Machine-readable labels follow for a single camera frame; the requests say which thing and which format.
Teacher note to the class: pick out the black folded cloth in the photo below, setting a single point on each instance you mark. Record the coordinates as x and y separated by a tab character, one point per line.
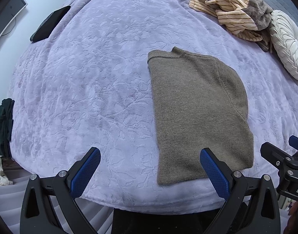
50	24

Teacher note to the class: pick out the white crumpled cloth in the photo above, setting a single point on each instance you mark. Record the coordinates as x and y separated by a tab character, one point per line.
0	173

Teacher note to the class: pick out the curved grey monitor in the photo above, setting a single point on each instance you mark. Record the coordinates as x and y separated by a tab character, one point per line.
10	14

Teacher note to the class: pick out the round cream pleated cushion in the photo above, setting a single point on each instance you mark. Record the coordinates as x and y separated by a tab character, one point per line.
289	46

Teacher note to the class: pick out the beige striped plush garment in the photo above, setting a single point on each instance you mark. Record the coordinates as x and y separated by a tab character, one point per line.
229	7

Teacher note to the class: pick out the grey quilted headboard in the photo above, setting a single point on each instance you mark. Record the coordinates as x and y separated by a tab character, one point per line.
285	0

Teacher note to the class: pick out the lilac embossed blanket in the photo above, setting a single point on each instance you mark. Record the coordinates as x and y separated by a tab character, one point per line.
102	78

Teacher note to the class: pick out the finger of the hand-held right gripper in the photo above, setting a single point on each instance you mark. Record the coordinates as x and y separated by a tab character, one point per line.
297	143
275	154

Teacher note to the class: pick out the olive brown knit sweater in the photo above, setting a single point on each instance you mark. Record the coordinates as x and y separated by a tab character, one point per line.
197	107

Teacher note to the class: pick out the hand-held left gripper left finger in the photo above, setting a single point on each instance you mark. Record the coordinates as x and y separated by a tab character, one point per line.
86	173

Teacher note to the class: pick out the dark green hanging clothes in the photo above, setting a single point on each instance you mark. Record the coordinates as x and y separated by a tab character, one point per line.
5	126

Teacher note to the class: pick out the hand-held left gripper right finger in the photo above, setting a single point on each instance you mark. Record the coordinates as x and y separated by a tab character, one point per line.
214	173

